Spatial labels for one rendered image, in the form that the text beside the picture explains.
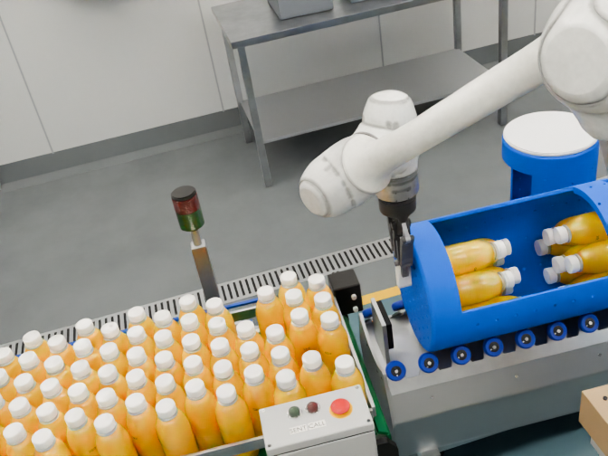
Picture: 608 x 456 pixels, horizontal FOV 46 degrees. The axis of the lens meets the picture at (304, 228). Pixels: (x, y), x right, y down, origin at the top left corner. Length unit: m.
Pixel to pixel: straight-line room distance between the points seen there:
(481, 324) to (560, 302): 0.17
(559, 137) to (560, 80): 1.47
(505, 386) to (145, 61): 3.55
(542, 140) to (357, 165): 1.16
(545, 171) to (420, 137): 1.13
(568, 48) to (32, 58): 4.16
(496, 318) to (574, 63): 0.83
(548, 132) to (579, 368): 0.83
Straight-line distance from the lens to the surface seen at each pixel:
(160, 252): 3.88
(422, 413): 1.68
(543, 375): 1.74
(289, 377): 1.45
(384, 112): 1.30
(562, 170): 2.24
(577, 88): 0.82
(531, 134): 2.31
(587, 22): 0.80
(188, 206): 1.77
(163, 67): 4.77
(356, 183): 1.19
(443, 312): 1.49
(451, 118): 1.13
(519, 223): 1.80
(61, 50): 4.73
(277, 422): 1.37
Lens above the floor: 2.13
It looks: 34 degrees down
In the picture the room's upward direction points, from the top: 10 degrees counter-clockwise
